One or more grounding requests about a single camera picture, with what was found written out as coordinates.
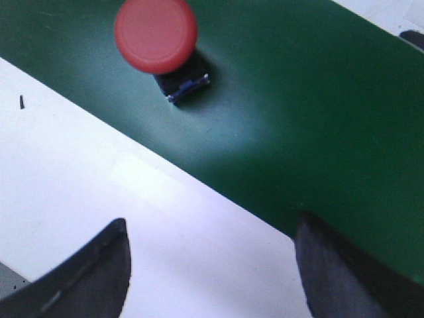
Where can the small black screw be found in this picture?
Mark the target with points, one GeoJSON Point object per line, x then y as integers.
{"type": "Point", "coordinates": [21, 101]}

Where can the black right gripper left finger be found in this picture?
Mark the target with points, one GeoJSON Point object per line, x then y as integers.
{"type": "Point", "coordinates": [93, 282]}

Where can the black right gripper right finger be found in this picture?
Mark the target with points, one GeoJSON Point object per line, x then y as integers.
{"type": "Point", "coordinates": [341, 280]}

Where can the green conveyor belt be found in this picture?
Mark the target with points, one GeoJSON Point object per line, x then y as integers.
{"type": "Point", "coordinates": [309, 108]}

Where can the red mushroom push button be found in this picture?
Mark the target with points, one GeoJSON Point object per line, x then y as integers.
{"type": "Point", "coordinates": [159, 38]}

